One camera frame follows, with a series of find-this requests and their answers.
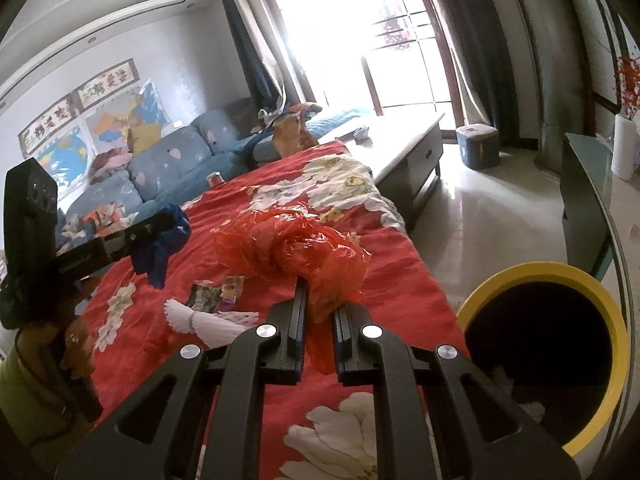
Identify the blue storage stool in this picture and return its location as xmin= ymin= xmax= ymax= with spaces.
xmin=455 ymin=124 xmax=501 ymax=170

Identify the country map poster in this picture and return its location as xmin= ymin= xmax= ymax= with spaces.
xmin=85 ymin=80 xmax=168 ymax=146

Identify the world map poster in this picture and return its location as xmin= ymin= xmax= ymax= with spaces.
xmin=37 ymin=125 xmax=93 ymax=196

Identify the blue cloth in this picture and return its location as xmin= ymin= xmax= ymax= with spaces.
xmin=131 ymin=205 xmax=192 ymax=290

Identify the white coffee table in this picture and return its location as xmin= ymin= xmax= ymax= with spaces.
xmin=320 ymin=112 xmax=447 ymax=233

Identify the white foam net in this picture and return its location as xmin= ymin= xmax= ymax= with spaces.
xmin=164 ymin=297 xmax=261 ymax=350

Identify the pile of clothes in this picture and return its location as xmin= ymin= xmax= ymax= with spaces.
xmin=90 ymin=146 xmax=135 ymax=183

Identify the red floral blanket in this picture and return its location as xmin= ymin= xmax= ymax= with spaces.
xmin=55 ymin=140 xmax=481 ymax=480

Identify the red plastic bag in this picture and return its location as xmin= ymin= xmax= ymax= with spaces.
xmin=214 ymin=199 xmax=373 ymax=376

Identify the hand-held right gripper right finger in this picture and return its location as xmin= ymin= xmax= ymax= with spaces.
xmin=332 ymin=305 xmax=581 ymax=480

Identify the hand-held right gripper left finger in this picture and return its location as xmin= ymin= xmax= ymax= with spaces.
xmin=55 ymin=280 xmax=308 ymax=480

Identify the orange white patterned cloth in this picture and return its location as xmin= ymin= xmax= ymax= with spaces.
xmin=62 ymin=202 xmax=138 ymax=241

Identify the yellow cushion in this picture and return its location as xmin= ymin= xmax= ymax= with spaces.
xmin=127 ymin=122 xmax=161 ymax=156

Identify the orange paper bag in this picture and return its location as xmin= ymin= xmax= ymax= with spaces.
xmin=272 ymin=110 xmax=320 ymax=160

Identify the glass television stand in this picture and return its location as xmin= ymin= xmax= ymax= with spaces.
xmin=560 ymin=132 xmax=640 ymax=286

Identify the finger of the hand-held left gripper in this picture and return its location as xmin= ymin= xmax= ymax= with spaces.
xmin=55 ymin=205 xmax=191 ymax=281

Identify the framed calligraphy picture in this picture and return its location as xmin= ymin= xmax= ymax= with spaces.
xmin=74 ymin=57 xmax=138 ymax=108
xmin=17 ymin=91 xmax=81 ymax=147

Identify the blue patterned sofa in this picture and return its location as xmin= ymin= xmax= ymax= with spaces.
xmin=50 ymin=97 xmax=381 ymax=261

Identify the person's left hand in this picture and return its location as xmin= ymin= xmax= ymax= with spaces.
xmin=59 ymin=317 xmax=97 ymax=381

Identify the yellow trash bin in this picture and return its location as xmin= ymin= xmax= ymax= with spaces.
xmin=455 ymin=260 xmax=632 ymax=456

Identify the green snack wrapper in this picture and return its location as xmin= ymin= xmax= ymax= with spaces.
xmin=186 ymin=275 xmax=247 ymax=313

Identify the white vase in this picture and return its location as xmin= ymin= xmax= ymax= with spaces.
xmin=611 ymin=114 xmax=640 ymax=181

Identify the grey standing air conditioner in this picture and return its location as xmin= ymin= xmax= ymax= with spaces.
xmin=515 ymin=0 xmax=568 ymax=171

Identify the glass balcony door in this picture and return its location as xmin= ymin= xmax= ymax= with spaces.
xmin=250 ymin=0 xmax=461 ymax=121

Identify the dark grey curtain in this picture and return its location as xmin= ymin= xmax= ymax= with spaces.
xmin=220 ymin=0 xmax=288 ymax=111
xmin=425 ymin=0 xmax=521 ymax=141

